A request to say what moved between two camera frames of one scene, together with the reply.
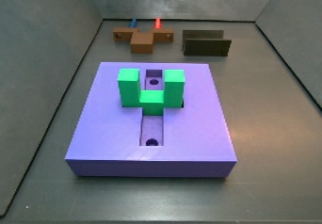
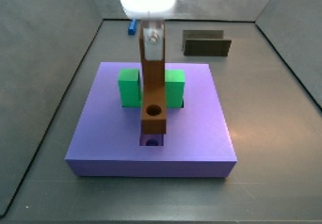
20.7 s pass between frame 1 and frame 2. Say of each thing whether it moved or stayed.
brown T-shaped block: moved
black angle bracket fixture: stayed
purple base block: stayed
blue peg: stayed
